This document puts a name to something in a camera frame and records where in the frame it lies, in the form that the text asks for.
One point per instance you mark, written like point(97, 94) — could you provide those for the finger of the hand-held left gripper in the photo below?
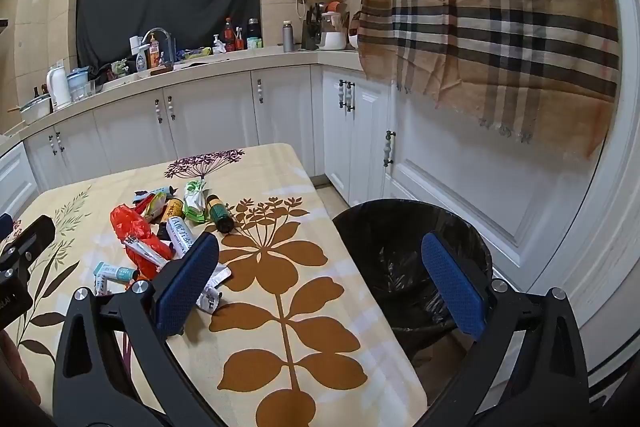
point(32, 234)
point(4, 224)

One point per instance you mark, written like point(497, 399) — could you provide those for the red plastic bag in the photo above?
point(127, 222)

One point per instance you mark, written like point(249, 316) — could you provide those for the green white wrapper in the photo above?
point(195, 203)

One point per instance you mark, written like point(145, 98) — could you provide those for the black thermos bottle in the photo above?
point(252, 28)

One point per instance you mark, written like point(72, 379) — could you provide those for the white pump bottle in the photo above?
point(218, 46)

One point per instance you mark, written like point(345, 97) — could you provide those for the small spray bottle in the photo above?
point(239, 41)

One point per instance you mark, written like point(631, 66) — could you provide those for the white kettle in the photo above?
point(59, 88)

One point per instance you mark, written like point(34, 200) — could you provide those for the grey thermos bottle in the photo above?
point(287, 38)

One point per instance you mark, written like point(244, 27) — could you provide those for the red black wrapper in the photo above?
point(141, 201)

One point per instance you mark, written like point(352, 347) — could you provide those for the red white appliance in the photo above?
point(354, 36)

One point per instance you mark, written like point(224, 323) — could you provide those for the green white dish cloth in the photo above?
point(118, 68)

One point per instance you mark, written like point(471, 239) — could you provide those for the beige kitchen countertop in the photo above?
point(240, 59)

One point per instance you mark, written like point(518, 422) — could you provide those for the pot with lid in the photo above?
point(35, 108)

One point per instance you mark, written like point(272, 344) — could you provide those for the black knife block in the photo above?
point(310, 33)

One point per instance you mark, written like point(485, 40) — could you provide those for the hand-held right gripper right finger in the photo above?
point(452, 279)

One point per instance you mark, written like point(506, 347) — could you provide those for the white box green print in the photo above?
point(102, 285)

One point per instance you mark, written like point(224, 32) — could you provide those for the white box blue text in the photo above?
point(180, 233)

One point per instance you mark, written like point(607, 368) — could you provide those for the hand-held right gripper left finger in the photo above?
point(185, 277)

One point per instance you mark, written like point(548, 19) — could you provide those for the white base cabinets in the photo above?
point(215, 117)

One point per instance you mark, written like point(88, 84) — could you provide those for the brown wooden board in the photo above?
point(161, 70)

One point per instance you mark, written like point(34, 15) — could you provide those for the black trash bin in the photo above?
point(400, 247)

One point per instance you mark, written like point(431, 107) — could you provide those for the teal white packet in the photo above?
point(119, 272)

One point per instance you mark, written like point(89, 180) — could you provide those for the orange dish soap bottle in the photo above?
point(154, 53)

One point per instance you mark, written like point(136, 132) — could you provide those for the orange yellow bottle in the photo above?
point(173, 210)

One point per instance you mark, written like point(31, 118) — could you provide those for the yellow green wrapper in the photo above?
point(156, 208)

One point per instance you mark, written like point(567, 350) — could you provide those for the dark bottle red cap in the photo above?
point(229, 36)

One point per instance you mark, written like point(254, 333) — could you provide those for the floral tablecloth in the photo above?
point(280, 257)

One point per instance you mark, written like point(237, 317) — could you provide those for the water filter pitcher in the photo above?
point(80, 86)

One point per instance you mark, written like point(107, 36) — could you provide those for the dark green bottle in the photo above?
point(220, 214)

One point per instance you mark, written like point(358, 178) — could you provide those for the white tall cabinet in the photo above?
point(460, 187)

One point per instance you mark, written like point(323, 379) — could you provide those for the light blue tube black cap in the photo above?
point(162, 193)

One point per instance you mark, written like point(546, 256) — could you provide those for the beige plaid cloth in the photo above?
point(490, 22)

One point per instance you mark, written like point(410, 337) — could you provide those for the orange red wrapper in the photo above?
point(150, 258)

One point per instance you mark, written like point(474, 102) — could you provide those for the yellow green package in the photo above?
point(196, 53)

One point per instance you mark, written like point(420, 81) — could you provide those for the white blender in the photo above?
point(332, 34)

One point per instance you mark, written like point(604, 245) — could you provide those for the white blue bottle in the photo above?
point(141, 59)

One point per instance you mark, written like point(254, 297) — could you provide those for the chrome faucet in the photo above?
point(159, 31)

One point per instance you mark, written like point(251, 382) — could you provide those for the person's left forearm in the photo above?
point(12, 372)

